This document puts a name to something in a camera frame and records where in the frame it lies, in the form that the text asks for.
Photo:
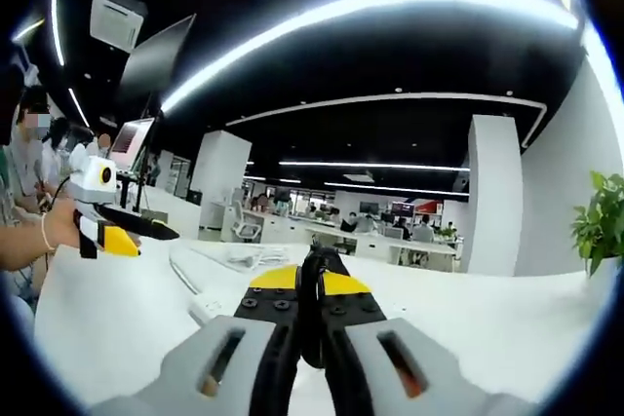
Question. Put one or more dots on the person's left hand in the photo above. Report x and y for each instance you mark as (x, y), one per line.
(63, 227)

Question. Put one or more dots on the dark hanging monitor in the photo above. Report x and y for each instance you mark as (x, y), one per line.
(156, 55)

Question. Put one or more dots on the long curved ceiling light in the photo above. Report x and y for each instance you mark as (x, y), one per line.
(341, 9)

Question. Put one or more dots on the black laptop stand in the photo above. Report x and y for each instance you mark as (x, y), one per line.
(126, 194)

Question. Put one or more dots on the white office chair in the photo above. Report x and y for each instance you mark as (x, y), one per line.
(244, 226)

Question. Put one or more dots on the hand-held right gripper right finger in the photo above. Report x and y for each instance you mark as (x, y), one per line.
(390, 367)

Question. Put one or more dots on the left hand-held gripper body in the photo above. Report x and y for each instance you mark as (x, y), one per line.
(92, 182)

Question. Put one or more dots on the white power strip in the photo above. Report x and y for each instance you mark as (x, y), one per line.
(209, 310)

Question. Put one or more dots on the row of white office desks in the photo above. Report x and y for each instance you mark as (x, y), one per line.
(292, 231)

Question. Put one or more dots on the open laptop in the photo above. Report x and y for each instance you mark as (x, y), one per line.
(129, 140)

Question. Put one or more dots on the white desk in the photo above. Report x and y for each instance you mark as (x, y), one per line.
(487, 318)

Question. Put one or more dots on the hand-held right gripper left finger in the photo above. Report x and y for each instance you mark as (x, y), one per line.
(229, 362)

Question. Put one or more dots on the potted green plant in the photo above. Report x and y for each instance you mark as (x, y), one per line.
(599, 226)

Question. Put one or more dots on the ceiling air conditioner unit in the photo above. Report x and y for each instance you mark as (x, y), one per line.
(114, 21)

